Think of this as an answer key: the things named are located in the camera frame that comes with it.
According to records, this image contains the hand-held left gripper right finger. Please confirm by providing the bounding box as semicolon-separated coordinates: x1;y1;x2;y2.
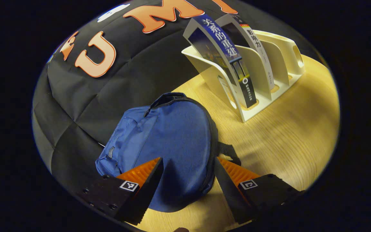
214;157;305;225

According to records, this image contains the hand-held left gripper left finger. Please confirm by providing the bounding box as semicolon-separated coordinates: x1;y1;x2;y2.
76;157;164;225

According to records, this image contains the blue schoolbag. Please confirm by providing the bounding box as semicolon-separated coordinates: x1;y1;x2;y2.
95;92;242;213

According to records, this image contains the white bookshelf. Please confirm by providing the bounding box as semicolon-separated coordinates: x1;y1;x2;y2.
181;30;306;123

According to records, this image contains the white spine book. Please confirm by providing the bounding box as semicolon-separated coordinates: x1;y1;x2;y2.
215;14;275;91

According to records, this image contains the blue cover book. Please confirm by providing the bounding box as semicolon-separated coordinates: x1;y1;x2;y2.
183;14;257;109

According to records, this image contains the black backdrop cloth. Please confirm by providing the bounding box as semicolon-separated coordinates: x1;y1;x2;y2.
32;0;321;194

